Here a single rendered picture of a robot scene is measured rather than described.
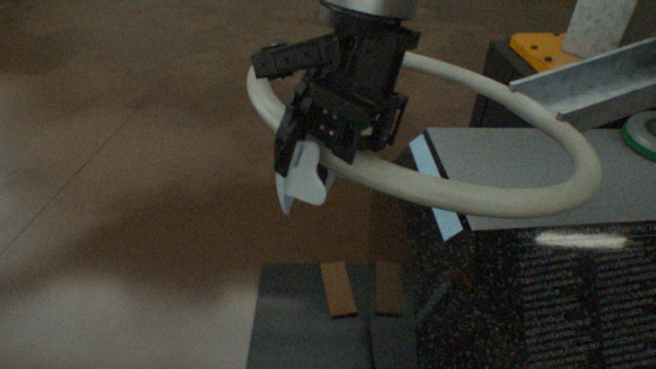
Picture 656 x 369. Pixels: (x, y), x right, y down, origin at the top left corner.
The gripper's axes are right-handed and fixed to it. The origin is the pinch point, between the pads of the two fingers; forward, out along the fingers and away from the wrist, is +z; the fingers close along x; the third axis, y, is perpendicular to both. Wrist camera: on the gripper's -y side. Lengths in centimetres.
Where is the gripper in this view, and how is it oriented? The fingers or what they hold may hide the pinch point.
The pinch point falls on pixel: (303, 190)
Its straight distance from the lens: 45.6
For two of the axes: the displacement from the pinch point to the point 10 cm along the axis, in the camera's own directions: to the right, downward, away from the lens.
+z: -2.0, 8.1, 5.5
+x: 6.4, -3.1, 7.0
